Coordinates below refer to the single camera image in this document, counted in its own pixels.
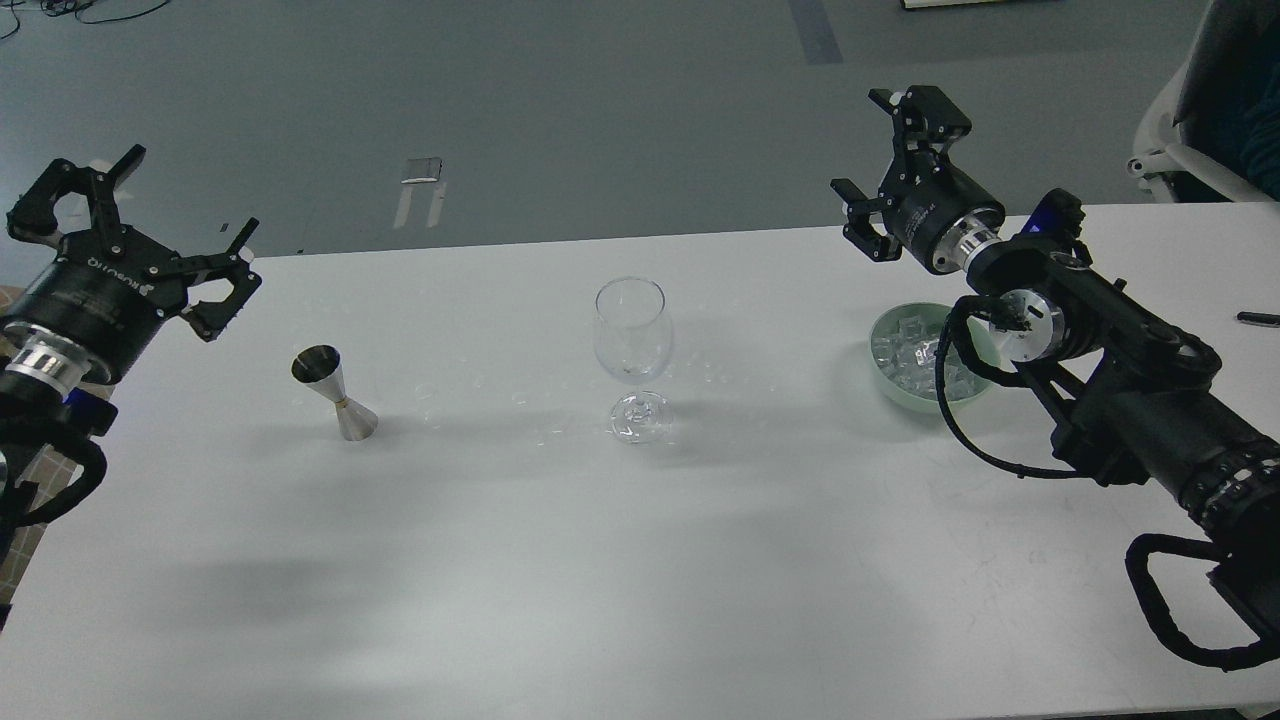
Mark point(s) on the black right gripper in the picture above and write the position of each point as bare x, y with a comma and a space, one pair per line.
923, 198

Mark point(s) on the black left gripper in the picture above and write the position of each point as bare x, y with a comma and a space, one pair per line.
100, 294

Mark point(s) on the clear ice cubes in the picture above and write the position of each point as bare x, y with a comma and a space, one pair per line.
907, 354

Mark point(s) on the steel cocktail jigger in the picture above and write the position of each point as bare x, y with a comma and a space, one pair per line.
319, 368

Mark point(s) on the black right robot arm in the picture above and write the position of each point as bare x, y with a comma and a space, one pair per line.
1128, 393

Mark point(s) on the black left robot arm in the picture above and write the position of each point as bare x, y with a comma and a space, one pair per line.
53, 420

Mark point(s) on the clear wine glass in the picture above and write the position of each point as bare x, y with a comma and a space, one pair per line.
633, 335

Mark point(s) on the green bowl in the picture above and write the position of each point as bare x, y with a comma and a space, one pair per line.
936, 313

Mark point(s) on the grey floor plate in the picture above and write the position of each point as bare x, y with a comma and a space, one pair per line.
422, 171

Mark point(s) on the person in teal hoodie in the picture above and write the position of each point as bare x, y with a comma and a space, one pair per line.
1240, 130

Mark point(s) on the black pen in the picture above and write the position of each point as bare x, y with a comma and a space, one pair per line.
1270, 320

